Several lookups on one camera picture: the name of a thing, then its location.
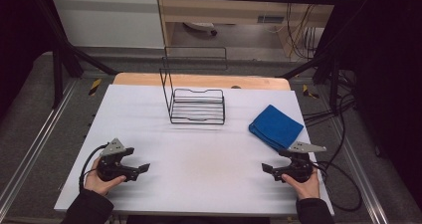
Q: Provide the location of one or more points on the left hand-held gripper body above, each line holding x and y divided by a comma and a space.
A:
109, 169

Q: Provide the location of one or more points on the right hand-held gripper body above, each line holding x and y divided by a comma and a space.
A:
300, 169

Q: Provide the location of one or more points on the blue towel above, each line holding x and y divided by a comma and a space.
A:
275, 126

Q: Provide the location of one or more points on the person's left hand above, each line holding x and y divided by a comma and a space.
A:
98, 184

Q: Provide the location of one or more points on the person's right hand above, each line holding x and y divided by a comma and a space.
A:
308, 189

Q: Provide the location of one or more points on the white table cover board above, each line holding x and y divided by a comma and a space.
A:
199, 164

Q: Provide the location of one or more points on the yellow black tape strip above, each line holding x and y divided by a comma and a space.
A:
95, 86
309, 92

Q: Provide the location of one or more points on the black metal stand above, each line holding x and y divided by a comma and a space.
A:
334, 84
57, 74

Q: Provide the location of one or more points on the dark curtain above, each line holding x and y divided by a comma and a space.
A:
391, 84
20, 35

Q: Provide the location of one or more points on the white cabinet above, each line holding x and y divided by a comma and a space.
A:
106, 21

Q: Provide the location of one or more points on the white chair base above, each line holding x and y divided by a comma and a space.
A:
200, 26

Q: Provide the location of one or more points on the light wooden desk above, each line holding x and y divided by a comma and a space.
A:
232, 10

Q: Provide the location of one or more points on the aluminium floor rail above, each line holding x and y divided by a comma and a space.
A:
36, 151
361, 177

